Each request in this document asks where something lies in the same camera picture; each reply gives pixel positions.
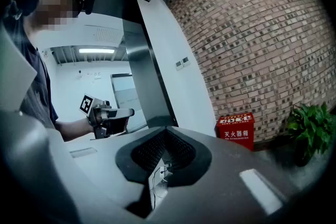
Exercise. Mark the ceiling light strip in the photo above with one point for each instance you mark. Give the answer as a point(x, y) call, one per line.
point(96, 50)

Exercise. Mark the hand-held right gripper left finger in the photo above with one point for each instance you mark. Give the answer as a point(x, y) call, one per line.
point(99, 165)

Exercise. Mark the person's head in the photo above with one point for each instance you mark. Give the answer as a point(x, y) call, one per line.
point(52, 8)

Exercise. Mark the white air vent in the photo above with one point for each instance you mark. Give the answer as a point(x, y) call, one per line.
point(109, 34)

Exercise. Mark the person's left forearm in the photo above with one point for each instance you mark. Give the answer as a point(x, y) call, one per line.
point(76, 128)

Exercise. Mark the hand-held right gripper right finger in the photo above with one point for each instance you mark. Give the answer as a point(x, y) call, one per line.
point(223, 191)

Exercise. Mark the green potted plant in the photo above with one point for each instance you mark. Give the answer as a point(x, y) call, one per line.
point(309, 126)

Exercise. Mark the person's dark shirt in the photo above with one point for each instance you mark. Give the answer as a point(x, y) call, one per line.
point(39, 73)

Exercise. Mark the white wall switch panel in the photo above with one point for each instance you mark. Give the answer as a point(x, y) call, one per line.
point(179, 65)
point(185, 61)

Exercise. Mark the person's left hand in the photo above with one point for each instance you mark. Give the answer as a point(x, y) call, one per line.
point(99, 118)

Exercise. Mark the red metal box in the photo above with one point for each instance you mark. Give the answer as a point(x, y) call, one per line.
point(236, 139)

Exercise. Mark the glass door panel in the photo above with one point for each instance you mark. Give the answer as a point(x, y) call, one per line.
point(128, 97)

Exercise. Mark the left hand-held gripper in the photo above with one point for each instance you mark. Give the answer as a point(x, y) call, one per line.
point(86, 103)

